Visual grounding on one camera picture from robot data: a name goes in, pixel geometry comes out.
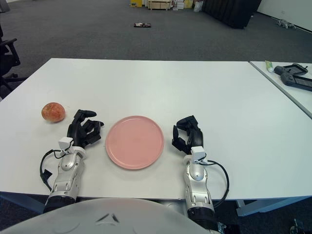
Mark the black handheld controller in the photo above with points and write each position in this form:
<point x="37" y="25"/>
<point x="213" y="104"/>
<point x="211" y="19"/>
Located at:
<point x="288" y="80"/>
<point x="280" y="70"/>

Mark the yellow box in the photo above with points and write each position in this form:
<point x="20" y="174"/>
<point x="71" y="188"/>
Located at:
<point x="136" y="3"/>

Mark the black cabinet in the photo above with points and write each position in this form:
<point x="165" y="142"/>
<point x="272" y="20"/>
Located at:
<point x="231" y="12"/>

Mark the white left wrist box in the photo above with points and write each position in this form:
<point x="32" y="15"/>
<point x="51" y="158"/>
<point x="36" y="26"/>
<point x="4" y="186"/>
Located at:
<point x="65" y="142"/>

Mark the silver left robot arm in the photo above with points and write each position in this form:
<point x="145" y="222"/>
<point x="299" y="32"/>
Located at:
<point x="65" y="175"/>

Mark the black floor tray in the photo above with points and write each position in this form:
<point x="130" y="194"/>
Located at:
<point x="142" y="25"/>

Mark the red yellow apple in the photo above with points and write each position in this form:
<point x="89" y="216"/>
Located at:
<point x="53" y="112"/>

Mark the green white tube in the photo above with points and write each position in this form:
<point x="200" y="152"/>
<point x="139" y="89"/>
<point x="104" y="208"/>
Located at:
<point x="269" y="66"/>

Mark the metal clamp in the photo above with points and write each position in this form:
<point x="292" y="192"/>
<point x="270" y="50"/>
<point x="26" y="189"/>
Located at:
<point x="221" y="227"/>

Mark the pink round plate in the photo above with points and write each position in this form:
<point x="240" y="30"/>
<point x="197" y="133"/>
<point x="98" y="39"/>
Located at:
<point x="134" y="142"/>

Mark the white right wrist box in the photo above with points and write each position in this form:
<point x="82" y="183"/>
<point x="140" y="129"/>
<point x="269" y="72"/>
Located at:
<point x="198" y="154"/>

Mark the stack of cardboard boxes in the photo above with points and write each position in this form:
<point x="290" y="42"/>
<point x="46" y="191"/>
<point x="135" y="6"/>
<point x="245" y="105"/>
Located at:
<point x="184" y="4"/>

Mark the grey robot torso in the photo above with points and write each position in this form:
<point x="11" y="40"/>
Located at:
<point x="97" y="219"/>

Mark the small grey quadruped robot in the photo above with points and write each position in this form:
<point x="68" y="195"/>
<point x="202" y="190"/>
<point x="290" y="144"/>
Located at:
<point x="285" y="24"/>

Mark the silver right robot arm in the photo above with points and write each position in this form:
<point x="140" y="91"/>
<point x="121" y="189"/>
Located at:
<point x="198" y="185"/>

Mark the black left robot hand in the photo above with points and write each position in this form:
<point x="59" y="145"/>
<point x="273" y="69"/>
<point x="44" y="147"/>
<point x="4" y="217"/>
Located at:
<point x="79" y="132"/>

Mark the white plastic bag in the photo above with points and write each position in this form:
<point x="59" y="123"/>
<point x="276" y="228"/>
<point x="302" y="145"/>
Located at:
<point x="198" y="6"/>

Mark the black caster wheel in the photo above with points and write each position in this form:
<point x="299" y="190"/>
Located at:
<point x="296" y="226"/>

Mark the wooden crate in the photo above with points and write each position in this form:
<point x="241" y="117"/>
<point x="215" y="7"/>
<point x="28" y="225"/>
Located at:
<point x="159" y="4"/>

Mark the black office chair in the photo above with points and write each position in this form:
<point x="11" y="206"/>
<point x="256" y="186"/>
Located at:
<point x="7" y="61"/>

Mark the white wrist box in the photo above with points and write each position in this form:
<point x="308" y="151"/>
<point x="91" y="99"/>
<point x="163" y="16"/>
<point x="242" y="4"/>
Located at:
<point x="198" y="154"/>
<point x="65" y="142"/>

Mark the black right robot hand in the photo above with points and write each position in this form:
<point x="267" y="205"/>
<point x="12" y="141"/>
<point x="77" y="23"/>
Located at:
<point x="196" y="137"/>

